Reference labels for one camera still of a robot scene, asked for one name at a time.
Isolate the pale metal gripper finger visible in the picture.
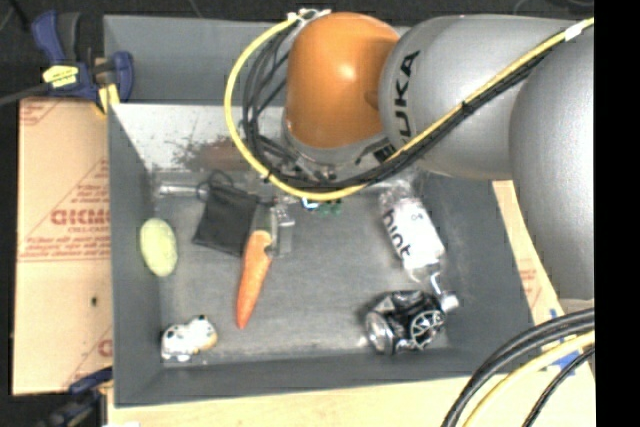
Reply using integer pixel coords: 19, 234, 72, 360
278, 208, 297, 258
269, 206, 282, 257

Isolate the pale green oval fruit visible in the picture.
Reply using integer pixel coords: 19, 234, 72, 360
138, 217, 180, 278

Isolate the black and white toy cow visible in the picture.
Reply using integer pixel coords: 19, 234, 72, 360
159, 314, 220, 363

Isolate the orange toy carrot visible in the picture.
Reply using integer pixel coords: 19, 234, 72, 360
234, 229, 275, 331

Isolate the black cloth pouch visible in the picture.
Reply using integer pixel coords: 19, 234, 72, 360
191, 169, 262, 259

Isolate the clear plastic bottle, white label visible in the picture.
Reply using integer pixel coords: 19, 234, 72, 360
377, 187, 461, 314

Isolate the brown cardboard board, red print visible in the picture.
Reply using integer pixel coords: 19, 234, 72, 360
10, 96, 569, 397

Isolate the grey metal bin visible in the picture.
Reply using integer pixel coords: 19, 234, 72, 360
102, 13, 536, 407

